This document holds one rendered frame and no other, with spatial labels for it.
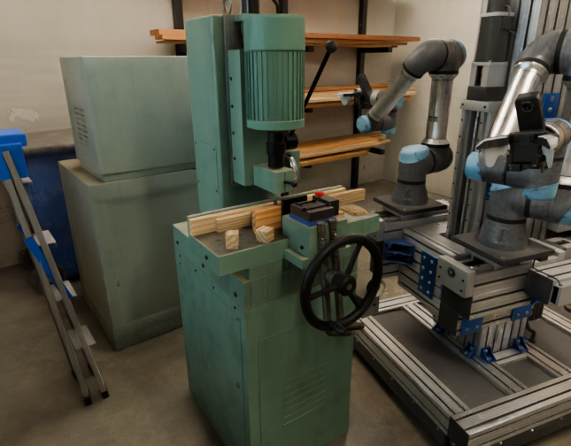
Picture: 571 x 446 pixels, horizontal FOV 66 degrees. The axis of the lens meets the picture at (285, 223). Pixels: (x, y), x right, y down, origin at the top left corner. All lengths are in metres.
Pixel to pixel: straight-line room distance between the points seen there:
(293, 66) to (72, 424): 1.64
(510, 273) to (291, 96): 0.90
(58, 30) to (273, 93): 2.44
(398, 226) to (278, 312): 0.74
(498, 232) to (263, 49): 0.91
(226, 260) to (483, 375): 1.20
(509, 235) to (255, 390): 0.94
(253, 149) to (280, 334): 0.59
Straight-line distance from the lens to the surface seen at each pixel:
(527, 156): 1.04
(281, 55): 1.27
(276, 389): 1.54
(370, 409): 2.04
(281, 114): 1.28
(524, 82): 1.40
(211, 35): 1.47
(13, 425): 2.25
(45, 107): 3.51
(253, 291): 1.28
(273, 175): 1.35
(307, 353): 1.53
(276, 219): 1.34
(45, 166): 2.94
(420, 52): 1.85
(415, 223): 1.93
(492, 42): 1.70
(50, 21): 3.52
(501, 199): 1.52
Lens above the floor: 1.39
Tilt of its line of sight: 21 degrees down
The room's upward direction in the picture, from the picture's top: straight up
